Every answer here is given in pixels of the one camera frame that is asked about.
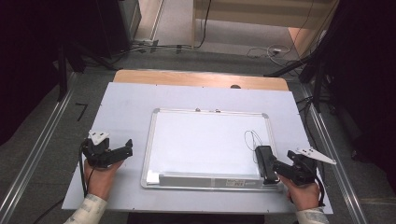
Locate dark cabinet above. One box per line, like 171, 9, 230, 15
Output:
69, 0, 143, 60

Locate black whiteboard eraser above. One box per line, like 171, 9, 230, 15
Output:
255, 145, 280, 185

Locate black stand leg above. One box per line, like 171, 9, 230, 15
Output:
56, 43, 70, 103
312, 59, 326, 114

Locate grey floor cables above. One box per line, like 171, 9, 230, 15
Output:
120, 38, 194, 57

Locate coiled white cable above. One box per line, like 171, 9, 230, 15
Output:
247, 44, 295, 67

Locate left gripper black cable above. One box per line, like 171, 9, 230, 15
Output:
78, 141, 94, 199

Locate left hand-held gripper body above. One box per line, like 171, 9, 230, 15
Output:
81, 130, 112, 170

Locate large white table panel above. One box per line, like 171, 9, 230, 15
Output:
61, 81, 334, 216

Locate person's left hand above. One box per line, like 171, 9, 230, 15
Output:
83, 159, 125, 202

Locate metal floor rail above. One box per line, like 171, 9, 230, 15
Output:
0, 73, 78, 224
300, 83, 370, 224

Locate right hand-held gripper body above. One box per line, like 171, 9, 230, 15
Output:
289, 147, 337, 187

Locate person's right hand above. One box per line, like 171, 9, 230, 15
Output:
279, 175, 321, 213

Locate hanging black cable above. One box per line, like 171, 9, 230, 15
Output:
194, 0, 213, 49

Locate metal-framed whiteboard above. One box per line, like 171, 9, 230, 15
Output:
140, 107, 283, 191

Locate wooden table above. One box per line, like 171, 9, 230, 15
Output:
112, 68, 290, 91

